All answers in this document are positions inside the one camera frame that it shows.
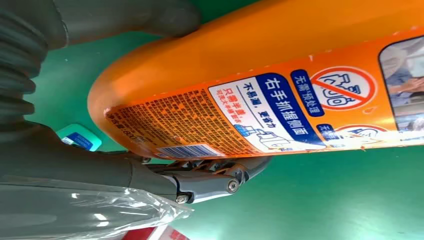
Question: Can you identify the teal packet with blue label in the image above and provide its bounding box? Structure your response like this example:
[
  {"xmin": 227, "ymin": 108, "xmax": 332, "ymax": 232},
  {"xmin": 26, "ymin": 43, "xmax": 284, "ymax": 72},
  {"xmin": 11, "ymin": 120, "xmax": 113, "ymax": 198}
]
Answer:
[{"xmin": 55, "ymin": 123, "xmax": 103, "ymax": 153}]

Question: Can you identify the ribbed grey right arm sleeve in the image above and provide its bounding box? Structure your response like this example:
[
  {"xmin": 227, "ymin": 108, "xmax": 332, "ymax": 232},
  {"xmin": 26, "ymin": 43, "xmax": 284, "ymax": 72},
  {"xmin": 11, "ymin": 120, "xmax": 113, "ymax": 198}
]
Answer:
[{"xmin": 0, "ymin": 0, "xmax": 69, "ymax": 134}]

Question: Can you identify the red and white box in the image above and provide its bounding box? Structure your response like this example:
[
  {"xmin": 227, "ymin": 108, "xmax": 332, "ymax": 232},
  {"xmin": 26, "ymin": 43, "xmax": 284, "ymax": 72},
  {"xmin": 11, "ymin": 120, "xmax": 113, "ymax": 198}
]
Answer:
[{"xmin": 121, "ymin": 224, "xmax": 191, "ymax": 240}]

